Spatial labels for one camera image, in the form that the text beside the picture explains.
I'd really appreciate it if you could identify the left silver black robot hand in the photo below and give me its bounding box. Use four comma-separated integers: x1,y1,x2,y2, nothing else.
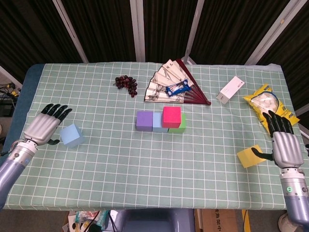
23,103,73,146

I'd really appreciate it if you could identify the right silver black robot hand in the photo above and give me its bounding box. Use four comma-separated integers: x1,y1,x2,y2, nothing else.
251,110,304,169

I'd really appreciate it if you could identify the light blue foam cube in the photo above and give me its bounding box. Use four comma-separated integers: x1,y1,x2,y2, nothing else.
152,112,169,133
59,124,85,148

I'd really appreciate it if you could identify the yellow foam cube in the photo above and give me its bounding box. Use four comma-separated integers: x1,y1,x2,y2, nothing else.
237,144,266,169

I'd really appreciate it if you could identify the purple foam cube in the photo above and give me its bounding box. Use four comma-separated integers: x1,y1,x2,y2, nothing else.
136,110,154,132

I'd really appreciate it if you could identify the green foam cube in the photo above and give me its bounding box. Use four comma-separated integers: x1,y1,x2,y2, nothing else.
168,113,187,134

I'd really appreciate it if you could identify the red foam cube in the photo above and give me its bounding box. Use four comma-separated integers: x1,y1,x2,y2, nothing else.
162,106,182,129

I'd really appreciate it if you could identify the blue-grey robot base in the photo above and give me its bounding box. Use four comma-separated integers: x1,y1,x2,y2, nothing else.
113,208,196,232

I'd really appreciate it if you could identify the blue padded table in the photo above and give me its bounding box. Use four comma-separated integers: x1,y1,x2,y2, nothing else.
0,64,44,160

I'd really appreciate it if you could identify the yellow snack bag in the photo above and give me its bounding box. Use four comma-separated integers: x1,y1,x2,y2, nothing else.
242,83,300,139

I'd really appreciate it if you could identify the white shoe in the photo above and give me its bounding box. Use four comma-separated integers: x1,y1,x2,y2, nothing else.
277,212,299,232

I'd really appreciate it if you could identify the white cardboard box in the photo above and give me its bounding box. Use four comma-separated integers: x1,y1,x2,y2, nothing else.
216,76,245,105

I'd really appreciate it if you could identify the dark red grape bunch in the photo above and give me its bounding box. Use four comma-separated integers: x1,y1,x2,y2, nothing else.
112,75,138,98

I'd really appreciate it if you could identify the brown cardboard box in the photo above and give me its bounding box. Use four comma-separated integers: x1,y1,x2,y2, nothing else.
195,209,239,232

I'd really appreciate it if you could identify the colourful printed bag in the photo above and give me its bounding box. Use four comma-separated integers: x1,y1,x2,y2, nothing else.
62,210,112,232

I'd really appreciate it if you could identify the green checked tablecloth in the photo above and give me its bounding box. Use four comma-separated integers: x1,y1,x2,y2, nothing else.
1,62,309,211

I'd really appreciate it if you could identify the dark pleated curtain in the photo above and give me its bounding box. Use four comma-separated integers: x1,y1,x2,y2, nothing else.
0,0,309,112

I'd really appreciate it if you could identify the painted paper folding fan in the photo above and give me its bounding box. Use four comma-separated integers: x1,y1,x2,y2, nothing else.
144,58,211,106

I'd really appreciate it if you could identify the blue snack wrapper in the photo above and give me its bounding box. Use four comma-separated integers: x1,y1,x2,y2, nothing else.
165,79,192,97

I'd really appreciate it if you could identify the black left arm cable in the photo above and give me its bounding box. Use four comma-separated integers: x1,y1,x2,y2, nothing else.
0,139,26,157

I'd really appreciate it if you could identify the yellow and black cable bundle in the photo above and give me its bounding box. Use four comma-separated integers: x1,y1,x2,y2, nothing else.
0,82,23,98

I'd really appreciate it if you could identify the white metal frame post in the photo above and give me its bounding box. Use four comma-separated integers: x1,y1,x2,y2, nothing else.
244,0,303,66
52,0,89,64
129,0,146,63
184,0,206,65

